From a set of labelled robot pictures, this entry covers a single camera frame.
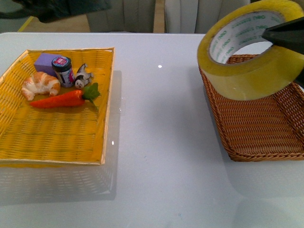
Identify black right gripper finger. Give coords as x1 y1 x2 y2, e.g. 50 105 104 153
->
260 19 304 87

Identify yellow packing tape roll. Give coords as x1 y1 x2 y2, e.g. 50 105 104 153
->
197 0 304 100

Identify brown wicker basket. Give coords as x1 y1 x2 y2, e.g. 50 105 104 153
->
198 54 304 162

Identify yellow wicker basket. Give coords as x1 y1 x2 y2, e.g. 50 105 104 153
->
0 47 115 168

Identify right grey upholstered chair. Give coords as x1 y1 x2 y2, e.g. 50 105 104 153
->
164 0 250 34

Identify grey upholstered chair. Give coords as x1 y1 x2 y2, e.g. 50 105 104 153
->
164 0 250 34
86 0 156 33

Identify left grey upholstered chair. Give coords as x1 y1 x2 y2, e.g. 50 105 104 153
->
86 0 156 33

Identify grey white toy animal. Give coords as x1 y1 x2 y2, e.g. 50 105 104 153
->
74 63 94 89

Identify orange toy carrot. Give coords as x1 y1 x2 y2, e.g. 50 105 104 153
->
29 83 100 109

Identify small dark jar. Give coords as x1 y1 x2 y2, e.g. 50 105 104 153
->
51 56 75 87

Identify purple block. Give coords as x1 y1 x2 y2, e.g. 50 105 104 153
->
34 53 60 77

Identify toy croissant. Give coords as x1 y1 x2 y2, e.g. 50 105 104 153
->
21 72 61 101

